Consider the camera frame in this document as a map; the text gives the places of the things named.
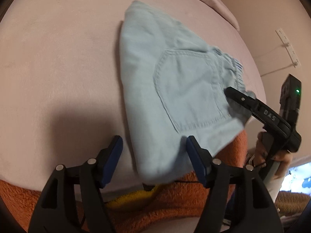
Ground light blue denim pants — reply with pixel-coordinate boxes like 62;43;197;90
120;1;253;185

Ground orange fuzzy clothing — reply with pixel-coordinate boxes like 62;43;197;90
0;129;248;233

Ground person's right hand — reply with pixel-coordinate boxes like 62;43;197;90
253;132;293;179

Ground pink bed sheet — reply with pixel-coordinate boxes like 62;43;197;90
1;0;266;191

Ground black camera box green light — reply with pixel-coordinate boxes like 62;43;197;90
279;74;301;126

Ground white power cable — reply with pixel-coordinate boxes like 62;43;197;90
252;43;298;77

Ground white wall power strip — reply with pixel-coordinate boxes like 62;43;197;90
276;28;301;67

